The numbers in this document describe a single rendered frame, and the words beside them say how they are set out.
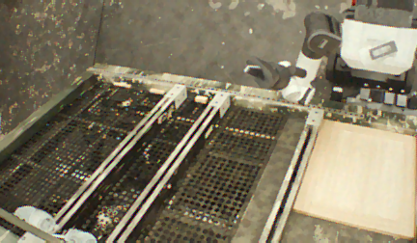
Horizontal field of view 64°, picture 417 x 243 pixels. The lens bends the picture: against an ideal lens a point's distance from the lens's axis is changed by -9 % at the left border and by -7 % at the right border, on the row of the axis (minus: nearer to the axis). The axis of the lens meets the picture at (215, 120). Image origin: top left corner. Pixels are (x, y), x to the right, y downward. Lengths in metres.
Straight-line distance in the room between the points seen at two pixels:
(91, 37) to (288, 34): 1.89
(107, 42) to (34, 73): 1.03
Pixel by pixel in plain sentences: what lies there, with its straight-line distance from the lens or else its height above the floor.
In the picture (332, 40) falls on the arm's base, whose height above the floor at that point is 1.35.
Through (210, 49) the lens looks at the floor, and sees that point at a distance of 2.94.
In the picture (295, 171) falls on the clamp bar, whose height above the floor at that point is 1.25.
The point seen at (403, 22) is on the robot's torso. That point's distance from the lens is 1.33.
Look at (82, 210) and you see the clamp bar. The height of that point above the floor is 1.58.
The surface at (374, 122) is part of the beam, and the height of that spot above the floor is 0.91.
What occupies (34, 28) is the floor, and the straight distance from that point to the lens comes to 4.31.
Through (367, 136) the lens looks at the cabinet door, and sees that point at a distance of 1.70.
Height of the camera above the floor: 2.64
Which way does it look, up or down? 68 degrees down
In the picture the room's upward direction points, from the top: 82 degrees counter-clockwise
